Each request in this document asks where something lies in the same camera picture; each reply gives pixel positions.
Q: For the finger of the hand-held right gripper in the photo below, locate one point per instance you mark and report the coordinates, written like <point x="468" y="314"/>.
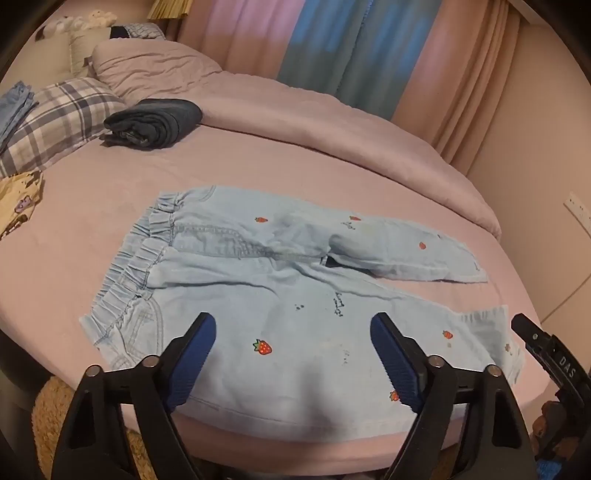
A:
<point x="549" y="353"/>

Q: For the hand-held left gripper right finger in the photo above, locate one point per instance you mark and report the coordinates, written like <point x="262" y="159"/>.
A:
<point x="392" y="350"/>

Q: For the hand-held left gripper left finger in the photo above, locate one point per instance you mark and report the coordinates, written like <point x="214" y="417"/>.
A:
<point x="199" y="344"/>

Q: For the light blue strawberry print pants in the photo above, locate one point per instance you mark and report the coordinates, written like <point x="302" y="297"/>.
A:
<point x="286" y="295"/>

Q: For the brown plush toy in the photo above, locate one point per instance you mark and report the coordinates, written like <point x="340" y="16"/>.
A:
<point x="549" y="429"/>

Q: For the white power strip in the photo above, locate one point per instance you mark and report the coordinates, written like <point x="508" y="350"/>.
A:
<point x="579" y="208"/>

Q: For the brown fuzzy rug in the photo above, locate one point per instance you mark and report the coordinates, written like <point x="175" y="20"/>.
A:
<point x="51" y="415"/>

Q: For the bed with pink sheet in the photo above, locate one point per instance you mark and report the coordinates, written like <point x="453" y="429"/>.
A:
<point x="277" y="157"/>

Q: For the dark folded garment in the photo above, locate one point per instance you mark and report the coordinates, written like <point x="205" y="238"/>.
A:
<point x="157" y="120"/>

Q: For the pink duvet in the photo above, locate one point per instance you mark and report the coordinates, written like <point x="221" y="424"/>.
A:
<point x="332" y="129"/>

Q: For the yellow printed cloth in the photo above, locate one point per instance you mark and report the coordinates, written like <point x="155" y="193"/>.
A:
<point x="18" y="198"/>

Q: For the plaid pillow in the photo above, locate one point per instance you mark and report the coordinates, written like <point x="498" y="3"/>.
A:
<point x="60" y="120"/>

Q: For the pink curtain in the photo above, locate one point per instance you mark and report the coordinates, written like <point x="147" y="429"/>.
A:
<point x="466" y="78"/>
<point x="231" y="32"/>

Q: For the folded blue jeans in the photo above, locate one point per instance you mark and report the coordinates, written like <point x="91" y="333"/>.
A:
<point x="16" y="108"/>

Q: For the blue curtain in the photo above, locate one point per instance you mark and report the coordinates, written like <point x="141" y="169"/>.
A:
<point x="360" y="50"/>

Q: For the blue patterned pillow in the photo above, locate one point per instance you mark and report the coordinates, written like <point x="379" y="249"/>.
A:
<point x="138" y="31"/>

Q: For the cream cushion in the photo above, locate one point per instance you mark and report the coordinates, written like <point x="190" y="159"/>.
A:
<point x="69" y="48"/>

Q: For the yellow fringed fabric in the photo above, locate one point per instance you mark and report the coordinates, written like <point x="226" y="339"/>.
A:
<point x="168" y="9"/>

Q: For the white plush toy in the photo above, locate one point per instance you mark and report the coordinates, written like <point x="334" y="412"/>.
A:
<point x="99" y="18"/>

